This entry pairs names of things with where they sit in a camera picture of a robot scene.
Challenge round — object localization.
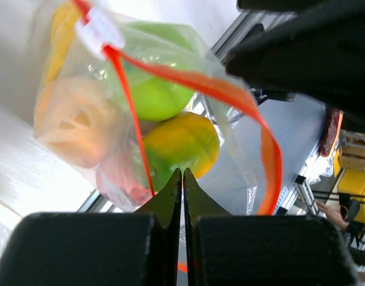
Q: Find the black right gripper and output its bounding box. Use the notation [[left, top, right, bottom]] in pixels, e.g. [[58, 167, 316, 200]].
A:
[[225, 1, 365, 125]]

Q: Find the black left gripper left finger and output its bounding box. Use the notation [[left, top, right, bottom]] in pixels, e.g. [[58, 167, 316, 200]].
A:
[[0, 170, 182, 285]]

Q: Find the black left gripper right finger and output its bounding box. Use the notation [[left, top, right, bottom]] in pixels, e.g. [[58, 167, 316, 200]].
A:
[[183, 169, 360, 285]]

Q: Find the red peach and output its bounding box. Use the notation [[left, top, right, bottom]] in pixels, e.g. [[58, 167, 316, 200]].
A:
[[96, 148, 154, 212]]

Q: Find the yellow green mango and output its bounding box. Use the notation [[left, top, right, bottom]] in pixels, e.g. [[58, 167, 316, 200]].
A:
[[143, 112, 220, 192]]

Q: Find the orange fruit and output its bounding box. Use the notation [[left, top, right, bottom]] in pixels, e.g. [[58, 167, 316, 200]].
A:
[[33, 77, 119, 169]]

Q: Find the clear zip top bag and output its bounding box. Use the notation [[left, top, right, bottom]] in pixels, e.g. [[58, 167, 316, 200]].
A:
[[33, 1, 283, 215]]

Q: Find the green apple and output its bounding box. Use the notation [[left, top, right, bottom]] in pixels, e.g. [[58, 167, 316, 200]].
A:
[[120, 21, 200, 121]]

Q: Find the yellow lemon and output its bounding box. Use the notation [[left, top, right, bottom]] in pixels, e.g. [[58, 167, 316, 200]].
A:
[[43, 1, 81, 84]]

